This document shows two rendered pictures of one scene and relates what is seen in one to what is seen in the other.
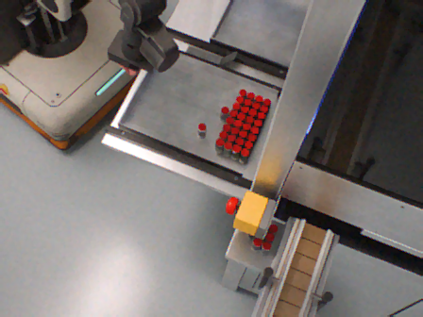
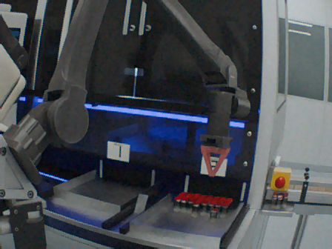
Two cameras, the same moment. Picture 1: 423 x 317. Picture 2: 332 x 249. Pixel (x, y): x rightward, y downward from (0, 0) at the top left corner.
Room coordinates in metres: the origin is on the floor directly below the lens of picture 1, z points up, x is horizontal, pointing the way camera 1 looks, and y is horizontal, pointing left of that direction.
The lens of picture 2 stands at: (0.79, 1.25, 1.36)
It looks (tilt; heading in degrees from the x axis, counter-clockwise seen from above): 9 degrees down; 273
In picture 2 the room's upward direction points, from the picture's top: 5 degrees clockwise
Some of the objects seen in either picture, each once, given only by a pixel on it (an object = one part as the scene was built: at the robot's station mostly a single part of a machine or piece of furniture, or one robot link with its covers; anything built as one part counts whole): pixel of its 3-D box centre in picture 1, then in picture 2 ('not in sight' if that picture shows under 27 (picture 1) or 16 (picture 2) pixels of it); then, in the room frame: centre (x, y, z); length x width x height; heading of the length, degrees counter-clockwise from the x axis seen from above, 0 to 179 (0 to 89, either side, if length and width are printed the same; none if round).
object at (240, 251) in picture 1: (261, 243); (279, 207); (0.42, -0.15, 0.87); 0.14 x 0.13 x 0.02; 74
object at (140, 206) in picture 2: (211, 52); (135, 208); (0.92, 0.03, 0.91); 0.14 x 0.03 x 0.06; 75
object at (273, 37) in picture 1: (282, 27); (106, 190); (1.05, -0.16, 0.90); 0.34 x 0.26 x 0.04; 74
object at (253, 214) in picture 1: (253, 214); (281, 178); (0.45, -0.11, 0.99); 0.08 x 0.07 x 0.07; 74
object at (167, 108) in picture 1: (199, 109); (192, 218); (0.75, 0.04, 0.90); 0.34 x 0.26 x 0.04; 74
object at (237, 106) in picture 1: (230, 121); (200, 207); (0.72, -0.04, 0.90); 0.18 x 0.02 x 0.05; 164
